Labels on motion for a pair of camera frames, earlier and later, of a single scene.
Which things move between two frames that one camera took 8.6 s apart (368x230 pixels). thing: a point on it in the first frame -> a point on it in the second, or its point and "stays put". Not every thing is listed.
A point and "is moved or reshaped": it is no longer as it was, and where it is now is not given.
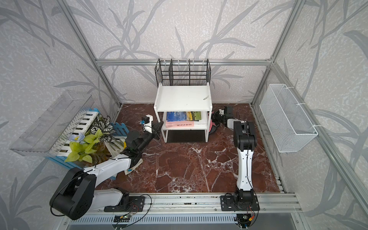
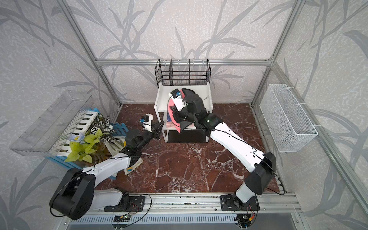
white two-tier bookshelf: (183, 108) stays put
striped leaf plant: (103, 124) stays put
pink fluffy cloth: (211, 124) is moved or reshaped
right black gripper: (213, 117) -> (176, 113)
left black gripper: (155, 132) stays put
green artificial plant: (82, 146) stays put
